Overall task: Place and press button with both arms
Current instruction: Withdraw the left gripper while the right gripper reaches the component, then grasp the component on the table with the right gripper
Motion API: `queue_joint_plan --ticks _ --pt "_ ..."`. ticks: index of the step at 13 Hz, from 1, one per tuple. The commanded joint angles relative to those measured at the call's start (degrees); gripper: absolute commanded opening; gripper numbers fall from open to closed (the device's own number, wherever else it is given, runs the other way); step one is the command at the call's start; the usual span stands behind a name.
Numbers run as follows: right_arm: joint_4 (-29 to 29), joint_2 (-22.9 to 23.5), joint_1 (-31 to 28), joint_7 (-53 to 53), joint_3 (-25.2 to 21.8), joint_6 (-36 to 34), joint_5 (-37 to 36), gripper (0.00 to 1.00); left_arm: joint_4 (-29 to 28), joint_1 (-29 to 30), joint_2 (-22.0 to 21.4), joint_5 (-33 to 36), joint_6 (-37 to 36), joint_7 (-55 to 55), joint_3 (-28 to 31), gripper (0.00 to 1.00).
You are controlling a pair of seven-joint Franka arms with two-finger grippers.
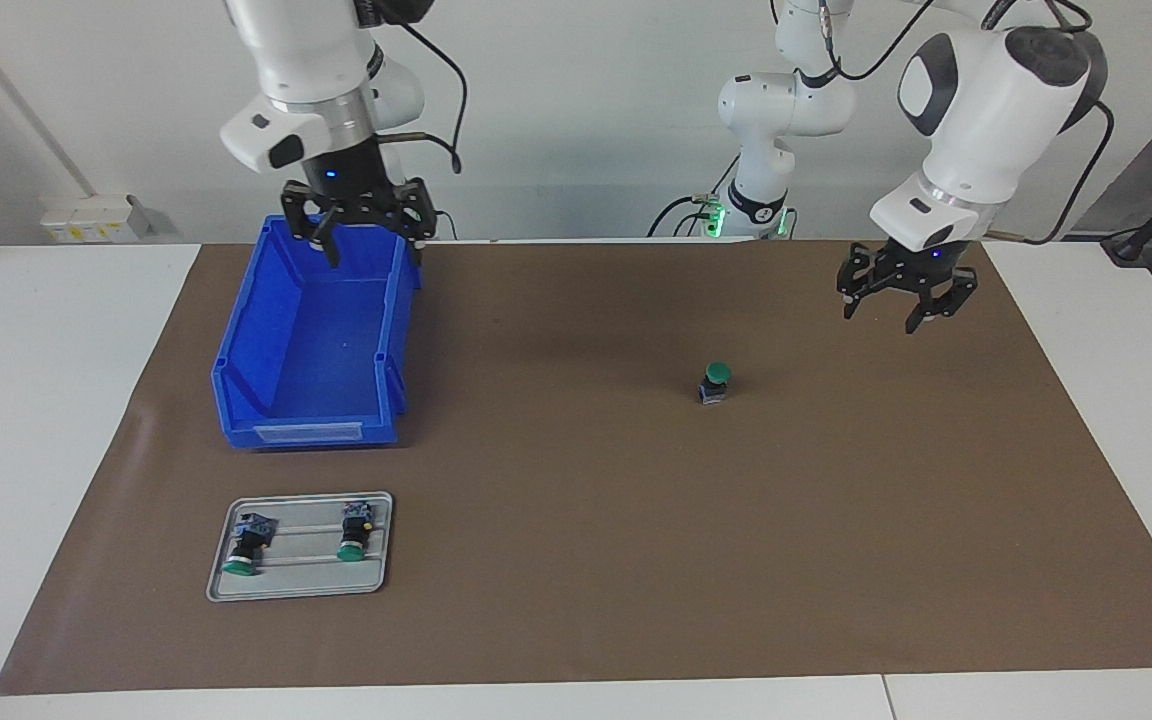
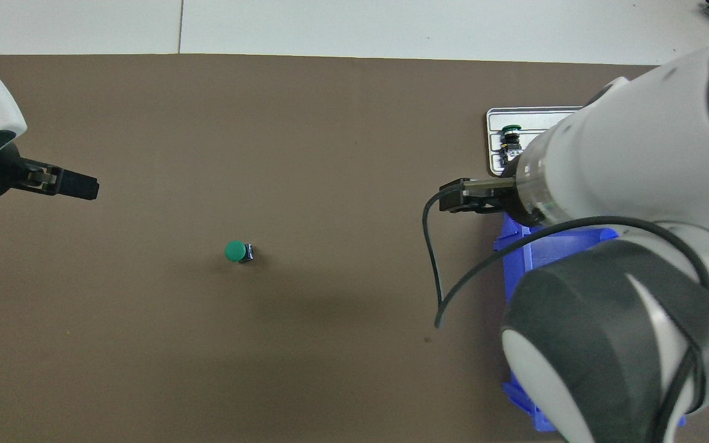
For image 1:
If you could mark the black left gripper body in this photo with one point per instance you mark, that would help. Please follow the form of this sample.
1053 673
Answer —
921 272

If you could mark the brown table mat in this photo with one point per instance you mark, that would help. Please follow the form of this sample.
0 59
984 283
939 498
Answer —
636 550

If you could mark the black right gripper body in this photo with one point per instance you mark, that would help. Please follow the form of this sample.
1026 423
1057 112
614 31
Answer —
351 185

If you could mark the blue plastic storage bin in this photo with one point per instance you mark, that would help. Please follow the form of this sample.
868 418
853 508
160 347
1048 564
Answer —
316 340

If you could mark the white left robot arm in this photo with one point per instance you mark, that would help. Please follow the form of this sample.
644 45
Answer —
986 110

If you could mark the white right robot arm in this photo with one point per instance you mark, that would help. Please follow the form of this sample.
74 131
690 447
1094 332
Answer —
306 60

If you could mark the grey metal tray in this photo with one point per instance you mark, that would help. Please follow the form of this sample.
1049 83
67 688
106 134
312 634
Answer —
306 582

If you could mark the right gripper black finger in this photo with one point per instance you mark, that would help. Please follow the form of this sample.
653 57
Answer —
418 210
306 205

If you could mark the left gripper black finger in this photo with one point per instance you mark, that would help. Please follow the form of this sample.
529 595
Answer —
956 295
861 275

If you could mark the white wall power box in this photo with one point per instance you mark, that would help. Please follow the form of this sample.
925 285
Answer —
86 220

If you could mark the green push button switch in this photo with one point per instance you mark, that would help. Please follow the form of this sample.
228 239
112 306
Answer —
716 375
353 545
241 555

